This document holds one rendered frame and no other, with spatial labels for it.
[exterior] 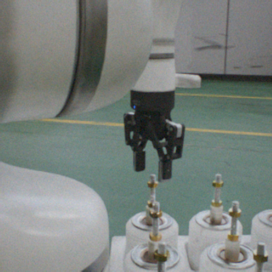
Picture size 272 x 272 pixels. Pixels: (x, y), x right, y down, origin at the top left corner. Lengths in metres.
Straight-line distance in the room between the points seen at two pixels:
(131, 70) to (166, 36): 0.46
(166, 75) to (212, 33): 5.07
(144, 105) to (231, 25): 5.07
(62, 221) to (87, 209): 0.02
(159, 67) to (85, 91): 0.46
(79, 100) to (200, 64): 5.56
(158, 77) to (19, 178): 0.45
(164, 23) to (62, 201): 0.47
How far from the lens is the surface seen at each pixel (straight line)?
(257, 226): 0.75
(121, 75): 0.15
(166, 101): 0.62
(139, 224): 0.70
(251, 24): 5.65
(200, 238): 0.71
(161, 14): 0.61
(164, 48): 0.61
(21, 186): 0.17
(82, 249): 0.17
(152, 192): 0.69
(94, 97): 0.16
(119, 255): 0.75
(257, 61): 5.65
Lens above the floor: 0.57
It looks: 14 degrees down
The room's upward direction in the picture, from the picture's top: straight up
